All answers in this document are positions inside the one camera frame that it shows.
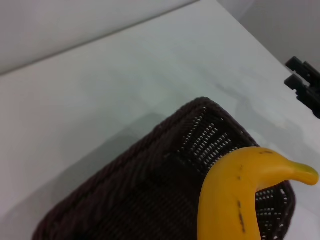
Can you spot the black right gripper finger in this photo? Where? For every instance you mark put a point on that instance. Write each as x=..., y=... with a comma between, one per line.
x=306, y=92
x=303, y=68

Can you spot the yellow banana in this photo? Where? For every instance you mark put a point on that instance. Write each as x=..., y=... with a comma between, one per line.
x=225, y=195

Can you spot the dark brown woven basket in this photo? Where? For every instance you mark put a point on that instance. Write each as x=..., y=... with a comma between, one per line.
x=140, y=195

